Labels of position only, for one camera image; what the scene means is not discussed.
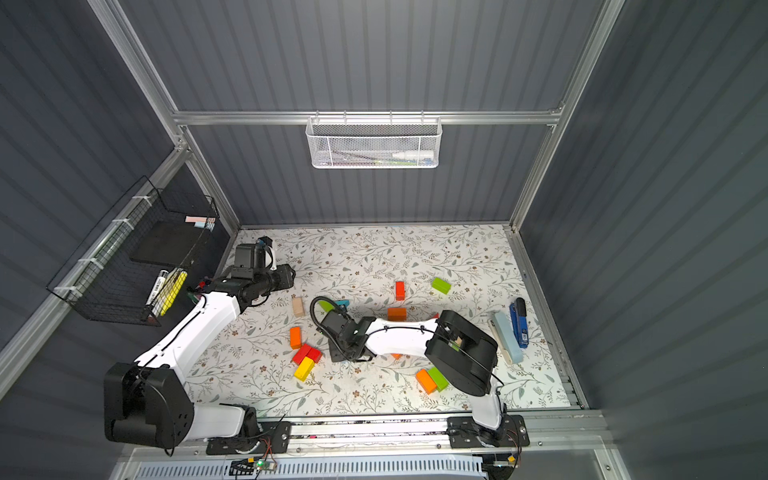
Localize red small block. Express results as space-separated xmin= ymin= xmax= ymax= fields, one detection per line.
xmin=307 ymin=347 xmax=322 ymax=364

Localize red long block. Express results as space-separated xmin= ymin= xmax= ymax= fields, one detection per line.
xmin=292 ymin=344 xmax=313 ymax=365

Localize beige wooden block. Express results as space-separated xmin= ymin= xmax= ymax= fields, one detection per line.
xmin=291 ymin=297 xmax=306 ymax=318

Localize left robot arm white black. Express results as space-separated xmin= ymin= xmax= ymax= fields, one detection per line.
xmin=104 ymin=236 xmax=296 ymax=455

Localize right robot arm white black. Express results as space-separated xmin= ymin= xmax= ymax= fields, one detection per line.
xmin=313 ymin=309 xmax=505 ymax=433

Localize yellow block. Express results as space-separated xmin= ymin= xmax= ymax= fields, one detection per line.
xmin=294 ymin=357 xmax=316 ymax=382

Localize yellow highlighter pack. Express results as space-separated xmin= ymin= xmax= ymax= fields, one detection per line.
xmin=153 ymin=268 xmax=188 ymax=317

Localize red upright block centre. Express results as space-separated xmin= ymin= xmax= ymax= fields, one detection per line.
xmin=395 ymin=281 xmax=406 ymax=301

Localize orange block bottom pair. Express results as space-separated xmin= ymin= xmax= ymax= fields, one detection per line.
xmin=415 ymin=369 xmax=437 ymax=394

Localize black notebook in basket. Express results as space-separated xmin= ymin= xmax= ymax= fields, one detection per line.
xmin=129 ymin=221 xmax=211 ymax=267

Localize green block bottom pair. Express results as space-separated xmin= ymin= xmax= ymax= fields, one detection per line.
xmin=428 ymin=367 xmax=450 ymax=392

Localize small circuit board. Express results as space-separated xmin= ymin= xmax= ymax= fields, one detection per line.
xmin=227 ymin=457 xmax=277 ymax=479

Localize blue stapler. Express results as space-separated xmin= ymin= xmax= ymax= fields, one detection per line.
xmin=510 ymin=297 xmax=529 ymax=349

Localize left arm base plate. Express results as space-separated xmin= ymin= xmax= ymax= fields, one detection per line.
xmin=206 ymin=420 xmax=292 ymax=456

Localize black wire mesh basket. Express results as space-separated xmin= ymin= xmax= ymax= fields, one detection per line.
xmin=47 ymin=185 xmax=227 ymax=327

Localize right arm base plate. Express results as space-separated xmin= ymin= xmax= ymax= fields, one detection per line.
xmin=446 ymin=414 xmax=530 ymax=449

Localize white wire mesh basket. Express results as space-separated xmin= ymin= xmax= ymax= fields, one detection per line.
xmin=305 ymin=118 xmax=443 ymax=170

